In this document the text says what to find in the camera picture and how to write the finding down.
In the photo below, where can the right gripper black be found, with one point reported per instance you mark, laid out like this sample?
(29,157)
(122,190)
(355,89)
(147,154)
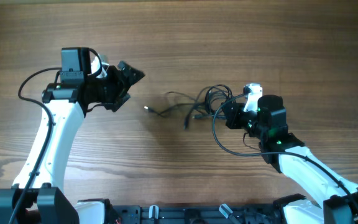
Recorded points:
(233,115)

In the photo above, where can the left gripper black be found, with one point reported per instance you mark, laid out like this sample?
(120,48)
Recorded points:
(122,83)

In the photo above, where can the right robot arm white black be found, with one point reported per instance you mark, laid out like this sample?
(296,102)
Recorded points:
(334,199)

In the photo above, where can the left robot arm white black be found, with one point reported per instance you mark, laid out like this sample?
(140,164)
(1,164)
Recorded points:
(36,195)

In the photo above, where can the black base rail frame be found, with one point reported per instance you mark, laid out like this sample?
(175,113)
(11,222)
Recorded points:
(248,214)

